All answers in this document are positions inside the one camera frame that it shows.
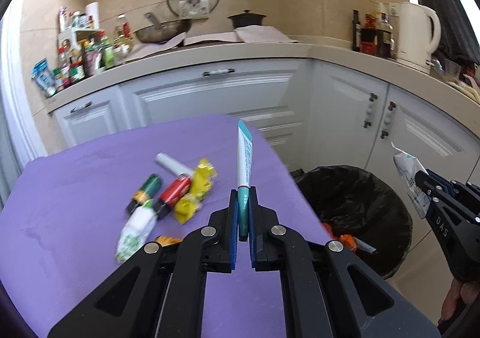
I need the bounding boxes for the wide white cabinet front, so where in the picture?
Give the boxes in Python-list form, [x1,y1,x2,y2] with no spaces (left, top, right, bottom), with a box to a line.
[118,58,312,173]

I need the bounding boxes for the purple tablecloth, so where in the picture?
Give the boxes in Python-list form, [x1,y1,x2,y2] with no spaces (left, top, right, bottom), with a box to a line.
[0,114,334,338]

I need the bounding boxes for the large white packet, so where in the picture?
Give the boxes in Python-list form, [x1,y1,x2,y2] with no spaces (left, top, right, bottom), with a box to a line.
[392,143,432,218]

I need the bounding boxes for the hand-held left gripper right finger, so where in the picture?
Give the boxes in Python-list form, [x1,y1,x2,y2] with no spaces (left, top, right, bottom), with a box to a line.
[248,186,441,338]

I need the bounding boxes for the clear cooking oil bottle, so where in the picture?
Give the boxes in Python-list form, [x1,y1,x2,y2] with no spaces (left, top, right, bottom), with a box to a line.
[112,14,135,64]

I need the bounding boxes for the dark sauce bottle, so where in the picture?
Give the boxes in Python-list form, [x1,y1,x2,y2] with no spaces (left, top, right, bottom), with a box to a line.
[376,4,394,59]

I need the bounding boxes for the dark curtain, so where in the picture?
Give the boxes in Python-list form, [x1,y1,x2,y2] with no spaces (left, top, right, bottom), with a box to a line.
[407,0,480,61]

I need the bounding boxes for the glass cup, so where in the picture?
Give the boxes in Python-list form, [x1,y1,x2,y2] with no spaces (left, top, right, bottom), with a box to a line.
[443,58,462,81]

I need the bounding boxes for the white electric kettle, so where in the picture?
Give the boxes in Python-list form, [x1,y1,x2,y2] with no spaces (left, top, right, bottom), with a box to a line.
[395,2,441,74]

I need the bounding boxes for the white cloth over stove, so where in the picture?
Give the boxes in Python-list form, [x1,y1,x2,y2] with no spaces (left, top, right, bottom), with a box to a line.
[125,26,301,61]

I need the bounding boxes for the teal white stick sachet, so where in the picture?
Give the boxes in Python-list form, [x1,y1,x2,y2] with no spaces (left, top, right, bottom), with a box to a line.
[237,119,256,242]

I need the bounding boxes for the white door frame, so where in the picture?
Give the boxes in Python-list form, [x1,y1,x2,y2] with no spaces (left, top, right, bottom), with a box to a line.
[0,0,49,158]

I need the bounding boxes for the green white wrapper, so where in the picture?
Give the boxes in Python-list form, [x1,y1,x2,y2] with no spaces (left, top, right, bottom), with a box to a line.
[114,200,157,263]

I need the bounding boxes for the person's right hand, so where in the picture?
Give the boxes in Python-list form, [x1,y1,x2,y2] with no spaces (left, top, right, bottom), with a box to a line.
[442,278,475,329]

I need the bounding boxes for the paper towel roll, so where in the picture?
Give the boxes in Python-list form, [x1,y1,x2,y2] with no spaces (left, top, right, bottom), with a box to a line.
[84,2,100,29]

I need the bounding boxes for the yellow wrapper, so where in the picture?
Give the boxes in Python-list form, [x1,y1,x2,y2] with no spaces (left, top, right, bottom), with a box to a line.
[174,158,218,225]

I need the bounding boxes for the crumpled plastic bags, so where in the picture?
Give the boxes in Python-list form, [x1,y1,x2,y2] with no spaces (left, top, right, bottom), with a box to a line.
[461,60,480,87]

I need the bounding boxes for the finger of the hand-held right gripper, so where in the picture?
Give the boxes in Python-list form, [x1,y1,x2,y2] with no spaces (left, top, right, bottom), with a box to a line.
[427,170,480,211]
[414,170,440,212]

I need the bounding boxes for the white wall socket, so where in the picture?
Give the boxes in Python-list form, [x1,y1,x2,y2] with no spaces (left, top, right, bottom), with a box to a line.
[179,0,209,17]

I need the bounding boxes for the small white cabinet door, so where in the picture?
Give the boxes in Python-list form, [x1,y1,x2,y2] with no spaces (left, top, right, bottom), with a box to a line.
[55,96,130,147]

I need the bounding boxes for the black pot with lid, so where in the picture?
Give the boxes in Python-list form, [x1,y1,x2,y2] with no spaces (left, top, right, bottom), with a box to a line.
[227,10,267,29]

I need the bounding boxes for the beige cloth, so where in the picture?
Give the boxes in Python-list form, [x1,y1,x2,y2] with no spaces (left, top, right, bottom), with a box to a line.
[450,75,480,102]

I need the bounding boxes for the group of condiment bottles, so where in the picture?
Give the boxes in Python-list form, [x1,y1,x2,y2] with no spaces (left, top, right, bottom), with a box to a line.
[52,5,117,93]

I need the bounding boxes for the white blue milk powder packet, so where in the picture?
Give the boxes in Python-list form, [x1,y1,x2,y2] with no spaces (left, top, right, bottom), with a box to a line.
[356,238,377,254]

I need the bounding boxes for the white spice rack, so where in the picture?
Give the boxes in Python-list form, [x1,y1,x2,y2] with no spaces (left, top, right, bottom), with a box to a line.
[58,27,106,53]

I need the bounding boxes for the white tube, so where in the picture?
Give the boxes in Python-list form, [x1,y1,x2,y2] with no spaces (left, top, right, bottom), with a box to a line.
[155,153,196,177]

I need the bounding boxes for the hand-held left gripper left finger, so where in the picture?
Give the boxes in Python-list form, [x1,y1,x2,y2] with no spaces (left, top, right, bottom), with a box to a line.
[47,187,238,338]

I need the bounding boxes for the steel wok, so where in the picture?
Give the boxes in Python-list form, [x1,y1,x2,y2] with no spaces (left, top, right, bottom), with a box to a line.
[134,12,192,44]

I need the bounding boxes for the dark olive oil bottle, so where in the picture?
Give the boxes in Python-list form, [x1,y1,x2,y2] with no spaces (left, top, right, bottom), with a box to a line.
[351,9,362,52]

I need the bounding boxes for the bin with black bag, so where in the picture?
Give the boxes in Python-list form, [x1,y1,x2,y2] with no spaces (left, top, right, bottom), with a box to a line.
[296,166,413,280]

